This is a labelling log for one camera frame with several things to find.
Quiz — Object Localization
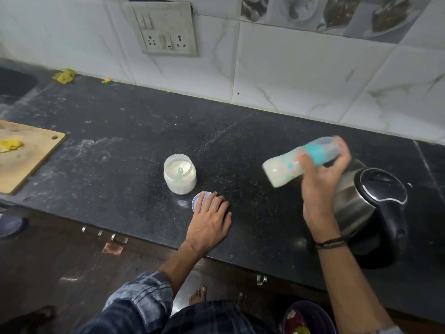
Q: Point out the person's right hand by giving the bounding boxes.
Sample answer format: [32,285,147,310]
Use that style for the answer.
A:
[297,136,352,244]

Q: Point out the person's left hand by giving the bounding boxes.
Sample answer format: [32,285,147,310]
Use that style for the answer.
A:
[184,191,233,258]

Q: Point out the lavender round jar lid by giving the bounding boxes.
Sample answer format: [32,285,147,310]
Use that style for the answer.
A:
[191,191,218,212]

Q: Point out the steel black electric kettle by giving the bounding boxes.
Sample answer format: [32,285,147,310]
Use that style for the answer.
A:
[333,159,409,268]

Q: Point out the teal baby bottle cap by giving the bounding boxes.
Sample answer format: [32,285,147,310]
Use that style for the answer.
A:
[301,136,341,168]

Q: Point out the clear baby bottle teal print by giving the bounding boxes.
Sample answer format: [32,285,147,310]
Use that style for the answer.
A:
[261,148,310,189]

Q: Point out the glass jar of white powder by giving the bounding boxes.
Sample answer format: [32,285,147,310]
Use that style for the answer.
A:
[163,154,197,196]

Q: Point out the person's right forearm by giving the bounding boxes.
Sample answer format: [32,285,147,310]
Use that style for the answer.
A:
[316,239,395,334]

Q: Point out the person's left forearm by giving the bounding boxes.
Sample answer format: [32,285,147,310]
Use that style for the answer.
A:
[158,241,209,298]

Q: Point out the person's left foot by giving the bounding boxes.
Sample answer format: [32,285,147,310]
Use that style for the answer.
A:
[189,287,208,307]

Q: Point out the black wrist bands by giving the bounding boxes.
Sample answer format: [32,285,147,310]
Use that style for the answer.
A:
[314,237,348,250]

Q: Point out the blue plaid shirt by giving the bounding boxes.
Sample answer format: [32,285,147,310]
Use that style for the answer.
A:
[76,271,404,334]

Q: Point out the purple waste bin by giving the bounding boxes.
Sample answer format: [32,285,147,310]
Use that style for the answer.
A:
[282,301,337,334]

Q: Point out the wooden cutting board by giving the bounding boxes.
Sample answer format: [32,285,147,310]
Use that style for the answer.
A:
[0,120,66,196]

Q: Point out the clear blue round lid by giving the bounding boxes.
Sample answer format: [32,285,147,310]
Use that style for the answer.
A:
[0,213,28,239]

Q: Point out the crumpled yellow cloth scrap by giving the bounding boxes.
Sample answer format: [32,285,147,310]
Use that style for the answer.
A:
[52,68,76,84]

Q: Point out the yellow peel scrap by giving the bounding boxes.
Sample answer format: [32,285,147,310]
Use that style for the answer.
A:
[0,139,24,153]

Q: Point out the black kitchen sink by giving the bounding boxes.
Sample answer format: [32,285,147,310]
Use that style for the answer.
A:
[0,65,38,105]

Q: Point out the grey wall switch socket plate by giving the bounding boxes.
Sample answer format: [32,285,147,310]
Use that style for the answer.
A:
[123,1,199,58]

